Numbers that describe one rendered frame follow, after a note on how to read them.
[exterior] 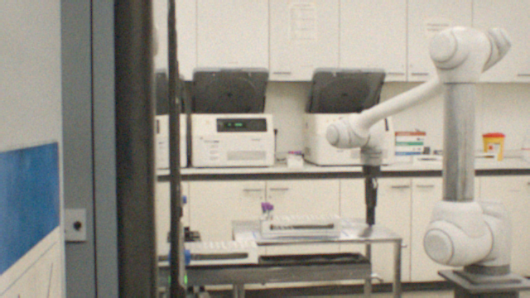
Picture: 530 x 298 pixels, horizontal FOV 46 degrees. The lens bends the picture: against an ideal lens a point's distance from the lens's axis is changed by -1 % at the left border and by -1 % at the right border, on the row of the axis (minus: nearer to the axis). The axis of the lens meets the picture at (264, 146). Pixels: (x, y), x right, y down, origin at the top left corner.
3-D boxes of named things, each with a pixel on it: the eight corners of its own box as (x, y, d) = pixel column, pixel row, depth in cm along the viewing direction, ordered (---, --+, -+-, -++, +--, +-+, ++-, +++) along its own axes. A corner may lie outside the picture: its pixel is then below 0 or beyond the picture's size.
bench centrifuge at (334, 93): (317, 167, 432) (317, 64, 429) (301, 161, 494) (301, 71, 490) (396, 165, 439) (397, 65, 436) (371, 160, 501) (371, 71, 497)
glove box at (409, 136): (396, 141, 480) (396, 128, 480) (391, 141, 493) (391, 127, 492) (427, 141, 483) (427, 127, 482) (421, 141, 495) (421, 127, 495)
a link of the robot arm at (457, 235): (493, 265, 205) (458, 277, 190) (450, 257, 217) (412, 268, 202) (498, 26, 200) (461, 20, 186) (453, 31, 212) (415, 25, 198)
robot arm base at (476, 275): (493, 266, 232) (493, 252, 232) (524, 282, 210) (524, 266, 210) (445, 269, 230) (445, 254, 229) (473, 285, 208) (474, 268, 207)
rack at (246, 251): (158, 270, 188) (158, 249, 188) (160, 262, 198) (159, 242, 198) (257, 267, 192) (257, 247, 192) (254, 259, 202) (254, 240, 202)
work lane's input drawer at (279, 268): (146, 295, 186) (146, 265, 186) (149, 282, 200) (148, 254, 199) (385, 285, 195) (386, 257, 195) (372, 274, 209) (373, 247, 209)
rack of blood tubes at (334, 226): (261, 237, 229) (261, 220, 229) (258, 232, 239) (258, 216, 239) (341, 235, 232) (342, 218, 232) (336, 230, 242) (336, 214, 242)
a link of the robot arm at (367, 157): (363, 150, 244) (363, 165, 244) (386, 150, 245) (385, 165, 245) (357, 149, 253) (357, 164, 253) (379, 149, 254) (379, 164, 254)
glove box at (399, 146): (393, 151, 480) (393, 141, 480) (388, 151, 493) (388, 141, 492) (423, 151, 483) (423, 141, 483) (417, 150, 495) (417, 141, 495)
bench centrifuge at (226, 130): (192, 169, 421) (191, 64, 417) (190, 161, 483) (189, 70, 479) (275, 167, 429) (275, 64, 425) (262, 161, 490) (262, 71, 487)
